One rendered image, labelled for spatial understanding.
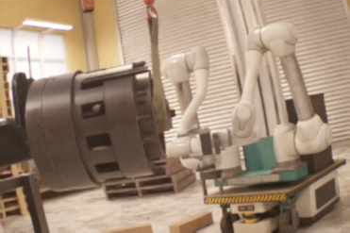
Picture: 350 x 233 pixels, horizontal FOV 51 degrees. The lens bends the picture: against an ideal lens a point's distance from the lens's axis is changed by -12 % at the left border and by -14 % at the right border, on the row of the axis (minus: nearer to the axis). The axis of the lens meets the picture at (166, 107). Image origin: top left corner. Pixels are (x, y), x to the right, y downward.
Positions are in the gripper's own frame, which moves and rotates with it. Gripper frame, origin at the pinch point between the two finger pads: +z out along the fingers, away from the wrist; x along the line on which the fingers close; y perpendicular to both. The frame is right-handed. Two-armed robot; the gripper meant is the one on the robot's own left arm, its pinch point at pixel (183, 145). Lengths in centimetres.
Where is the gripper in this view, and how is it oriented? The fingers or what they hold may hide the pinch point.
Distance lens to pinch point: 198.9
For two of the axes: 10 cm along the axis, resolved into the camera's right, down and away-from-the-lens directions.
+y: -0.4, -5.1, 8.6
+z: -9.8, 1.8, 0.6
